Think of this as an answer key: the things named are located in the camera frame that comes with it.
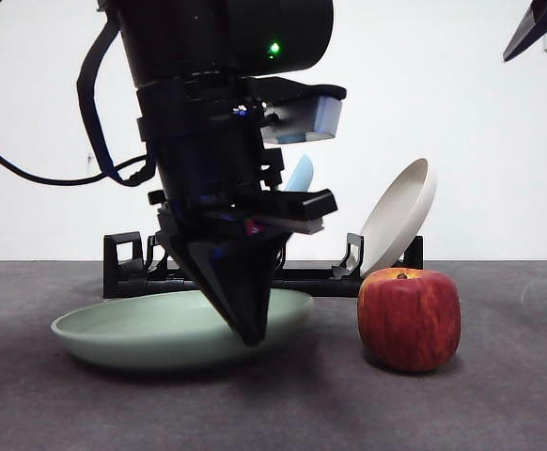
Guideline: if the thick black sleeved cable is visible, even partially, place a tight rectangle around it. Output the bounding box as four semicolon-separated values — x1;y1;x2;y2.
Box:
76;18;157;188

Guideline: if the black plate rack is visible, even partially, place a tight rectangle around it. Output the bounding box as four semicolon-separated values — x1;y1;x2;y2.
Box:
102;231;424;299

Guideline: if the thin black cable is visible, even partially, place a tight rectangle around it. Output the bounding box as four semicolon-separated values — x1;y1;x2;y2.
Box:
0;0;150;187

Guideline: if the red apple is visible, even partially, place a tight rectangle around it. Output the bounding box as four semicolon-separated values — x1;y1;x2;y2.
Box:
357;267;461;373

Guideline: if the green plate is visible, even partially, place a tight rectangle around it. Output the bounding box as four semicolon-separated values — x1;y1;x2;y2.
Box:
50;288;315;373

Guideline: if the blue plate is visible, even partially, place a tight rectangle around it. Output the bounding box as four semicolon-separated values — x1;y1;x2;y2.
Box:
282;153;316;194

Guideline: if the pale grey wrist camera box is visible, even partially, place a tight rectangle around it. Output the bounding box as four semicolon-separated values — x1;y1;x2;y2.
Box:
258;83;349;145

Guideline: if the cream plate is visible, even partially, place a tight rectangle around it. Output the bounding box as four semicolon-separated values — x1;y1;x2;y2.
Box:
358;157;438;279

